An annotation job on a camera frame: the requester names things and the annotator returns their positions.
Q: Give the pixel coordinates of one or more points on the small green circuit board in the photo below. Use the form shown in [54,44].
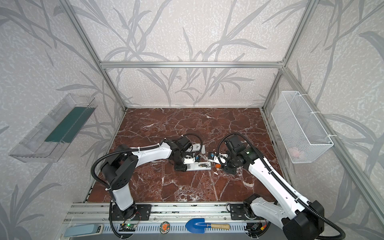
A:
[127,227]

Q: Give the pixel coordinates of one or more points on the round orange badge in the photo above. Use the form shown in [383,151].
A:
[165,227]

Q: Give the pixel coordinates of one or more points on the white remote control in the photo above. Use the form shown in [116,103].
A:
[195,147]

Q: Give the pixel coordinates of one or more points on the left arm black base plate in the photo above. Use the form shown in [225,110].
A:
[141,211]

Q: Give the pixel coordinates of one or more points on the blue toy shovel wooden handle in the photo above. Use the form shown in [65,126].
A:
[198,226]

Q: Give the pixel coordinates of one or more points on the white remote control face up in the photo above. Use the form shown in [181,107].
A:
[199,166]

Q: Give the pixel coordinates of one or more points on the clear plastic wall bin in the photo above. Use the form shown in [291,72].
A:
[47,142]

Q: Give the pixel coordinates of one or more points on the white wire mesh basket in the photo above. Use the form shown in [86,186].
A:
[299,126]

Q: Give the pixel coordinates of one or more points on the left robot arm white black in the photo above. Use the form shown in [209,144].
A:
[116,169]

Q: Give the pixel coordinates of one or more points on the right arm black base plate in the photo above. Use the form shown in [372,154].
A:
[239,212]

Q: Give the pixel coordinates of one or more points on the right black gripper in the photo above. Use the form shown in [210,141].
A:
[227,165]

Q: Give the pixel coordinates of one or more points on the aluminium frame rail front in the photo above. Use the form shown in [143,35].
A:
[173,212]

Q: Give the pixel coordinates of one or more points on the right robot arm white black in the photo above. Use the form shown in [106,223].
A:
[288,214]

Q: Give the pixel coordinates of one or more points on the grey blue flat device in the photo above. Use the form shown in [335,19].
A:
[83,230]

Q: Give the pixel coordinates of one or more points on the pink object in basket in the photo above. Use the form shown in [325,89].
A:
[296,153]

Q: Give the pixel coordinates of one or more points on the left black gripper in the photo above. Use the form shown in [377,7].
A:
[180,163]

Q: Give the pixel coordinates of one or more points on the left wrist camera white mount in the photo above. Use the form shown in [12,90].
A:
[190,158]

